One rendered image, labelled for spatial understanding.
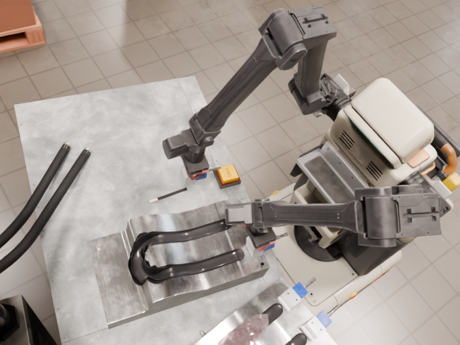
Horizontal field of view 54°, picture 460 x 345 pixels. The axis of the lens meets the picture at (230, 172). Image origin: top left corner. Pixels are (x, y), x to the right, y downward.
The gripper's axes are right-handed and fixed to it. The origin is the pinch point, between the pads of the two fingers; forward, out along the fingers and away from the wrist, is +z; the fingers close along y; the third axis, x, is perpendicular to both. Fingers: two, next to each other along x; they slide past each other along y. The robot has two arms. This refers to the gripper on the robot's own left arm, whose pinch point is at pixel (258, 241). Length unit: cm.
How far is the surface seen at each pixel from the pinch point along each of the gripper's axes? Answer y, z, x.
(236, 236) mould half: -5.9, 3.3, -4.7
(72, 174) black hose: -43, -5, -47
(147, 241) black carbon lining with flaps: -11.6, -2.2, -31.3
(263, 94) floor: -139, 85, 70
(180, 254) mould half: -4.8, -0.6, -23.3
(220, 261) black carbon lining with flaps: -0.1, 4.1, -12.3
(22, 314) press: -6, 4, -71
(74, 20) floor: -226, 58, -32
